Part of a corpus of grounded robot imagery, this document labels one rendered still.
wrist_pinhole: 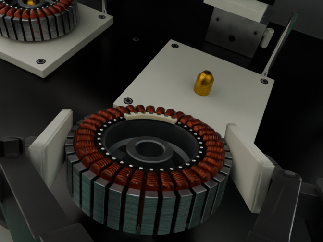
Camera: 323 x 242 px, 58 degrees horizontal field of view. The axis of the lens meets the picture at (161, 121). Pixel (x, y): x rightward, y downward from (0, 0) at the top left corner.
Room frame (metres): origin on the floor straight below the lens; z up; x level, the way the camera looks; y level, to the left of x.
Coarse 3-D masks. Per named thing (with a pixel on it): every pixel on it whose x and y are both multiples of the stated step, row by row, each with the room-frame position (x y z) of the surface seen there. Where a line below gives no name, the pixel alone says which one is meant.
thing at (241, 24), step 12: (216, 12) 0.39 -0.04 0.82; (228, 12) 0.38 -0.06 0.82; (216, 24) 0.38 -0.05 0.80; (228, 24) 0.38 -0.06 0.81; (240, 24) 0.38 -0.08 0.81; (252, 24) 0.37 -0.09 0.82; (264, 24) 0.37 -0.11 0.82; (216, 36) 0.38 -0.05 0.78; (228, 36) 0.38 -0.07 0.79; (240, 36) 0.37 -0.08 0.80; (252, 36) 0.37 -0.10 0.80; (228, 48) 0.38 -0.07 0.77; (240, 48) 0.37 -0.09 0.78; (252, 48) 0.37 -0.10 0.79
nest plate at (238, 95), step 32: (160, 64) 0.29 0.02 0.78; (192, 64) 0.31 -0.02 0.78; (224, 64) 0.32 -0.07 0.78; (128, 96) 0.23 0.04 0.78; (160, 96) 0.24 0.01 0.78; (192, 96) 0.25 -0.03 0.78; (224, 96) 0.26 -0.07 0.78; (256, 96) 0.27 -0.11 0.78; (224, 128) 0.21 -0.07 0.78; (256, 128) 0.22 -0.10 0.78
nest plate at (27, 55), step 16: (80, 16) 0.36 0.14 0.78; (96, 16) 0.37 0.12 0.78; (112, 16) 0.38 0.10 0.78; (80, 32) 0.33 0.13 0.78; (96, 32) 0.34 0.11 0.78; (0, 48) 0.26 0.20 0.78; (16, 48) 0.27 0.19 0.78; (32, 48) 0.27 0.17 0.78; (48, 48) 0.28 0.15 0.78; (64, 48) 0.29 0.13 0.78; (80, 48) 0.31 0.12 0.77; (16, 64) 0.25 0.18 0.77; (32, 64) 0.25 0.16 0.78; (48, 64) 0.25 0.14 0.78
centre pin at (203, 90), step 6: (204, 72) 0.26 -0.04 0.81; (210, 72) 0.26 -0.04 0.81; (198, 78) 0.26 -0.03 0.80; (204, 78) 0.26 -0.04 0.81; (210, 78) 0.26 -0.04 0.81; (198, 84) 0.26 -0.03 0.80; (204, 84) 0.25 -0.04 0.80; (210, 84) 0.25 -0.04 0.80; (198, 90) 0.25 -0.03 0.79; (204, 90) 0.25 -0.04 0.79; (210, 90) 0.26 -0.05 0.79
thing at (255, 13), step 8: (208, 0) 0.29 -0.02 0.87; (216, 0) 0.29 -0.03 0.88; (224, 0) 0.29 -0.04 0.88; (232, 0) 0.29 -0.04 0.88; (240, 0) 0.29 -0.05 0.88; (248, 0) 0.30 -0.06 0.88; (256, 0) 0.30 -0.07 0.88; (264, 0) 0.30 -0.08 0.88; (272, 0) 0.29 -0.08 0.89; (224, 8) 0.29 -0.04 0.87; (232, 8) 0.28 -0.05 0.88; (240, 8) 0.28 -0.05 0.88; (248, 8) 0.28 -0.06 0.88; (256, 8) 0.28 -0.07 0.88; (264, 8) 0.29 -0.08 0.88; (248, 16) 0.28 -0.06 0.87; (256, 16) 0.28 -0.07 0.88
